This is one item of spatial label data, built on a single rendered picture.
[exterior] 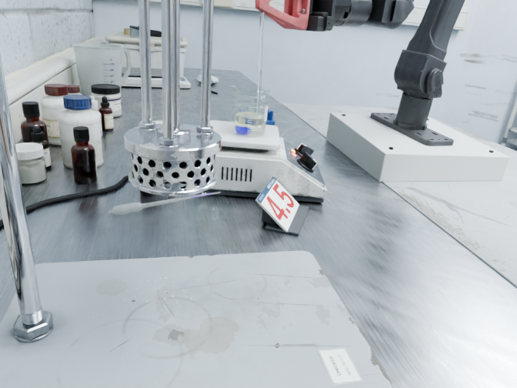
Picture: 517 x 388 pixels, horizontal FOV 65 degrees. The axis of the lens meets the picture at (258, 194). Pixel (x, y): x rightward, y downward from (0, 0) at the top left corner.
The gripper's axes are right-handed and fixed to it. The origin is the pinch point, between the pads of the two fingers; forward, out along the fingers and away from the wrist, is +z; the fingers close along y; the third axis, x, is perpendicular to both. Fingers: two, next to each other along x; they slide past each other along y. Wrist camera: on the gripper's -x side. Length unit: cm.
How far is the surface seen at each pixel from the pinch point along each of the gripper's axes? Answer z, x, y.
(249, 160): 4.5, 20.9, 4.7
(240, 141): 5.1, 18.3, 3.1
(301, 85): -112, 38, -116
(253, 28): -86, 11, -127
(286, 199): 1.6, 25.5, 10.3
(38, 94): 24, 19, -45
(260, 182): 3.1, 24.3, 5.8
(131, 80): -10, 25, -89
